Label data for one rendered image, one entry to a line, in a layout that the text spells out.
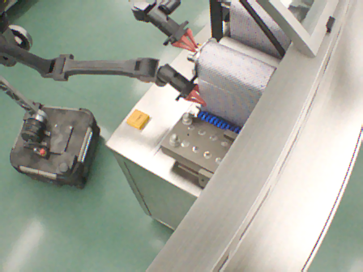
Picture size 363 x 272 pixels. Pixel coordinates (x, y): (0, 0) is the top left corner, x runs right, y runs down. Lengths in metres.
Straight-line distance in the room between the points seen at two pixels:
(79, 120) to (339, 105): 1.88
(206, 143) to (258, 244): 0.64
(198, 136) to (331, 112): 0.58
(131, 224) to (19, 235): 0.87
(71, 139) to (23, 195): 0.62
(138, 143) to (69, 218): 1.12
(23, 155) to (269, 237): 2.03
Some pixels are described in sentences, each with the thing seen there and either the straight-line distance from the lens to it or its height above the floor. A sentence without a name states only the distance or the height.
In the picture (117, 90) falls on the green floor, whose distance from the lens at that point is 2.85.
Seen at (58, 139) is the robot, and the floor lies 0.26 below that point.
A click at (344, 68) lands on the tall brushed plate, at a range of 1.05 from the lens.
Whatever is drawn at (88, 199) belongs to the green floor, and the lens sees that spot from 2.46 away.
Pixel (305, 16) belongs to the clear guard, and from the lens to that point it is 0.77.
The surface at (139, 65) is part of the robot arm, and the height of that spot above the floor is 1.20.
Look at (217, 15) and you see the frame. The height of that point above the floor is 1.21.
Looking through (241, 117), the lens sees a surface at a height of 1.10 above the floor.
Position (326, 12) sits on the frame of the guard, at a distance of 0.83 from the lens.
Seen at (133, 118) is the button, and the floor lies 0.92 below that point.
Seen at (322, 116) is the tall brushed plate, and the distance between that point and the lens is 0.91.
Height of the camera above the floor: 2.16
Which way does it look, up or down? 59 degrees down
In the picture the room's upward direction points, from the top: 9 degrees counter-clockwise
